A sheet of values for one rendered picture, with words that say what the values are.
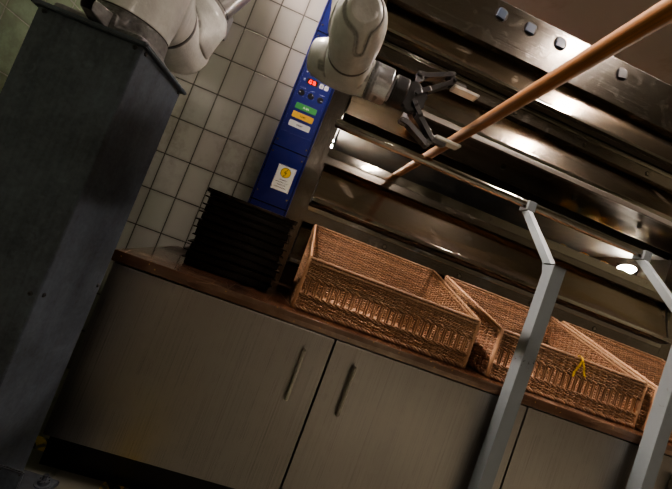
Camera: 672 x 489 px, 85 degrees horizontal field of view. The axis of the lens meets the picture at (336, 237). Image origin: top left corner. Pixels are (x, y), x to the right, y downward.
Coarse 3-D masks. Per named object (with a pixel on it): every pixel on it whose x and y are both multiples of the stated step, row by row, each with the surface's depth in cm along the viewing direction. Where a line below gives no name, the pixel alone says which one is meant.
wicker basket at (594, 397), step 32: (480, 288) 158; (512, 320) 158; (480, 352) 116; (512, 352) 110; (544, 352) 113; (576, 352) 146; (544, 384) 112; (576, 384) 141; (608, 384) 115; (640, 384) 117; (608, 416) 115
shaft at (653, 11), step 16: (640, 16) 48; (656, 16) 46; (624, 32) 50; (640, 32) 48; (592, 48) 55; (608, 48) 53; (624, 48) 52; (576, 64) 58; (592, 64) 57; (544, 80) 66; (560, 80) 63; (512, 96) 76; (528, 96) 71; (496, 112) 81; (512, 112) 78; (464, 128) 96; (480, 128) 90
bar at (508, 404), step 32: (352, 128) 117; (416, 160) 121; (576, 224) 128; (544, 256) 108; (640, 256) 131; (544, 288) 102; (544, 320) 101; (512, 384) 100; (512, 416) 100; (640, 448) 109; (480, 480) 98; (640, 480) 106
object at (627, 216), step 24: (384, 120) 155; (432, 120) 145; (432, 144) 160; (480, 144) 149; (480, 168) 165; (528, 168) 153; (552, 168) 152; (552, 192) 164; (576, 192) 158; (600, 192) 154; (600, 216) 170; (624, 216) 163; (648, 216) 157; (648, 240) 176
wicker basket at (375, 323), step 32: (320, 256) 147; (352, 256) 149; (384, 256) 153; (320, 288) 144; (352, 288) 105; (384, 288) 106; (448, 288) 135; (352, 320) 104; (384, 320) 106; (416, 320) 107; (448, 320) 108; (480, 320) 109; (448, 352) 108
